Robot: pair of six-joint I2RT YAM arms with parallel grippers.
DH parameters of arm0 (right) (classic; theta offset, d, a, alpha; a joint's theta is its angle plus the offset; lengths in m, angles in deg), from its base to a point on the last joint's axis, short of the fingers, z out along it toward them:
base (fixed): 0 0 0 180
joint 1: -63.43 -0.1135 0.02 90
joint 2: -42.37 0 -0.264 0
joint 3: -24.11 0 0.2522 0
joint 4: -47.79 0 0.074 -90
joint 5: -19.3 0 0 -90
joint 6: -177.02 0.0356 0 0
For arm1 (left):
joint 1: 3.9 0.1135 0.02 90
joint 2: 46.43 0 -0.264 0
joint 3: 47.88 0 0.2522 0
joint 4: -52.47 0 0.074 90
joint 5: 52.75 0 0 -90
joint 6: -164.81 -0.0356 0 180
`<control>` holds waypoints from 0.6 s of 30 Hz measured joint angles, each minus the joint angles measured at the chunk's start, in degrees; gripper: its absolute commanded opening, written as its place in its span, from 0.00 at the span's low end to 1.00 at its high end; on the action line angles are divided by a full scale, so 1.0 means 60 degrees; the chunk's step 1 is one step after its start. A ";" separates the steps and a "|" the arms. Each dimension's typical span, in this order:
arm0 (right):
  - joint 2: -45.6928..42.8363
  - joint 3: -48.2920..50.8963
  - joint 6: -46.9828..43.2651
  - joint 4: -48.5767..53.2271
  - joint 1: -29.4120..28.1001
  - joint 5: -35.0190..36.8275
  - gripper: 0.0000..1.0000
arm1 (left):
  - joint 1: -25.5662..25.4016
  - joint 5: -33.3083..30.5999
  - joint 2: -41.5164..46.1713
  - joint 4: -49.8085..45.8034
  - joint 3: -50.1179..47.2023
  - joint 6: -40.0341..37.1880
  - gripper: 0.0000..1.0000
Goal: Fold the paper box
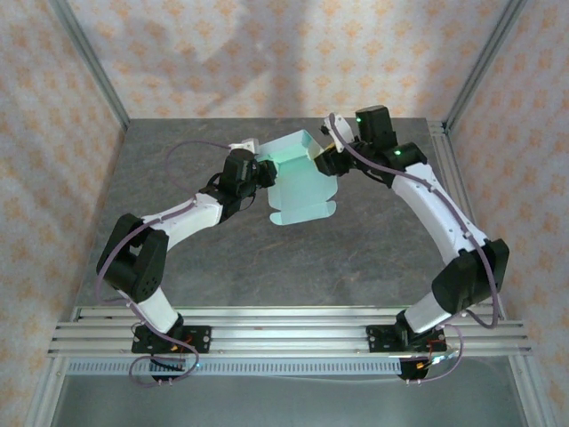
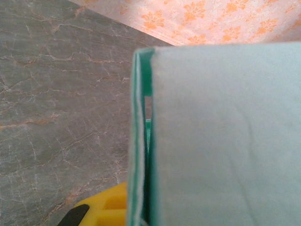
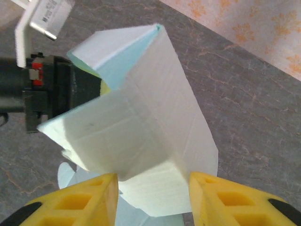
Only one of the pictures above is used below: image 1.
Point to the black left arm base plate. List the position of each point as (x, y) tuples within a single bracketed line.
[(200, 333)]

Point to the grey metal shelf panel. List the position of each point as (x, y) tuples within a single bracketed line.
[(289, 405)]

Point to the aluminium side rail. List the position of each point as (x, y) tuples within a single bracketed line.
[(453, 187)]

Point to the aluminium frame post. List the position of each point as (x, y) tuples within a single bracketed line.
[(526, 391), (484, 58), (89, 62), (46, 391)]

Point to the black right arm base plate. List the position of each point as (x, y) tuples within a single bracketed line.
[(378, 338)]

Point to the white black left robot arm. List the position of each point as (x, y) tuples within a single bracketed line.
[(186, 222)]

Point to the mint green paper box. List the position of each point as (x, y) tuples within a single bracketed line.
[(298, 195)]

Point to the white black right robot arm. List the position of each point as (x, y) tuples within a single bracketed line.
[(431, 204)]

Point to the aluminium mounting rail beam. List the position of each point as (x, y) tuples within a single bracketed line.
[(289, 333)]

